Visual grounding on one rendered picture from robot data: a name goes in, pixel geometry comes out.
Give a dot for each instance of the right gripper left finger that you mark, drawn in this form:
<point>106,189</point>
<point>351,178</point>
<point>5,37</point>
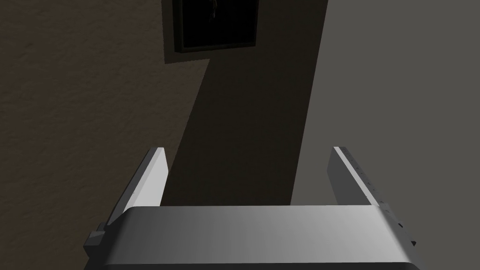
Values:
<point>148,183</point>

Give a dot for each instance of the dark framed wall picture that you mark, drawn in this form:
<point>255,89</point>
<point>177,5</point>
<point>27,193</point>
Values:
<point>217,22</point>

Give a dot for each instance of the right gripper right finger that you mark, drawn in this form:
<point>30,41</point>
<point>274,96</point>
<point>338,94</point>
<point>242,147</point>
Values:
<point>352,183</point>

